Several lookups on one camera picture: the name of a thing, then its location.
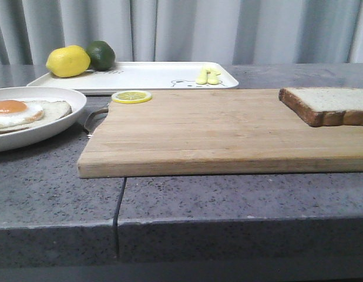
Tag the grey curtain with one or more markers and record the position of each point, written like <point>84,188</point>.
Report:
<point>226,32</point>

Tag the white round plate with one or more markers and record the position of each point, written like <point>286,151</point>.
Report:
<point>26,137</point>

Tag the lemon slice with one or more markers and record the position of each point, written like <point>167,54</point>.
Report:
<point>131,96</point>

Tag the yellow plastic fork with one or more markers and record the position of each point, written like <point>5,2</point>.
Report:
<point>202,77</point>

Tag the front yellow lemon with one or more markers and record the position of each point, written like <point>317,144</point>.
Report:
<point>68,61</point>

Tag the metal board handle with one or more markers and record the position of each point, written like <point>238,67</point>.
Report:
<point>88,124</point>

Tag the white bear tray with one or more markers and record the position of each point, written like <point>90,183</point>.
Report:
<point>140,76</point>

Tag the bottom bread slice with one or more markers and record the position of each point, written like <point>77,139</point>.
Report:
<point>52,111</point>

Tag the wooden cutting board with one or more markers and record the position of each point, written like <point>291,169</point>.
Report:
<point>184,132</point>

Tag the white bread slice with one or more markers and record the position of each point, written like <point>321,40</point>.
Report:
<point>325,106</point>

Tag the green lime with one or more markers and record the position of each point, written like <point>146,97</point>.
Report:
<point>102,56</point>

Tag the fried egg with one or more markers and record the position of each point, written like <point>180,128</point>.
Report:
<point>16,112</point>

